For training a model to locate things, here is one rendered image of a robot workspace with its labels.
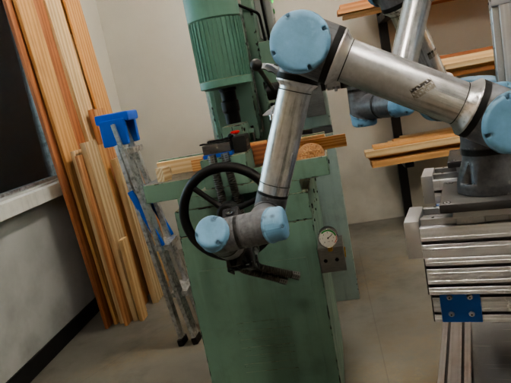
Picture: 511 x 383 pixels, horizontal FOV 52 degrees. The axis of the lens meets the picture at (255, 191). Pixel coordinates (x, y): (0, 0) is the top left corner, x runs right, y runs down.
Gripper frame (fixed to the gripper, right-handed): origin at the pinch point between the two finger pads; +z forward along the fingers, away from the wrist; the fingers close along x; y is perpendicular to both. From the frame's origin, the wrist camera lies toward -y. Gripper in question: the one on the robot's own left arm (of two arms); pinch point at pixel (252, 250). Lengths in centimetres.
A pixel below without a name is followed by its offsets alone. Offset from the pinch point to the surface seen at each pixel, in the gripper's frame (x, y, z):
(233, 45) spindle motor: 3, -67, 2
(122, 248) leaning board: -101, -43, 119
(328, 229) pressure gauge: 20.2, -5.5, 17.3
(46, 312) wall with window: -138, -13, 103
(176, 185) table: -24.0, -28.5, 10.7
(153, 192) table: -32.2, -27.9, 10.9
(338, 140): 29, -36, 25
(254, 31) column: 8, -83, 21
